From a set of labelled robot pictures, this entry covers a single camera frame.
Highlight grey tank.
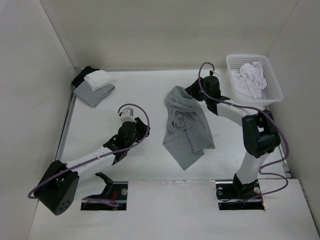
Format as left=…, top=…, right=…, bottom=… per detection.
left=74, top=81, right=115, bottom=108
left=162, top=86, right=215, bottom=171

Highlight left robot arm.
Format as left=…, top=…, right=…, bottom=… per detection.
left=29, top=117, right=150, bottom=216

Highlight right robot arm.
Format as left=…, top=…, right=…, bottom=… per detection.
left=185, top=76, right=281, bottom=201

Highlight white tank top in basket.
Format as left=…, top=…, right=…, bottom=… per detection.
left=232, top=61, right=267, bottom=99

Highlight folded grey tank top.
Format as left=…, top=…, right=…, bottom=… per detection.
left=74, top=81, right=115, bottom=108

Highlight folded white tank top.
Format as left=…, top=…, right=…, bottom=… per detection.
left=84, top=70, right=117, bottom=91

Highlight folded black tank top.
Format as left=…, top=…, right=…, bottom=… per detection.
left=71, top=66, right=100, bottom=88

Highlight white plastic basket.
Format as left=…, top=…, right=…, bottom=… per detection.
left=225, top=54, right=284, bottom=106

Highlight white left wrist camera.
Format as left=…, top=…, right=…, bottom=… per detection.
left=119, top=107, right=135, bottom=123

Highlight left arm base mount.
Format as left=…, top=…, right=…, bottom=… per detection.
left=80, top=172, right=129, bottom=211

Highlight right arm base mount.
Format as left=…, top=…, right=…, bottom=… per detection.
left=215, top=180, right=265, bottom=211

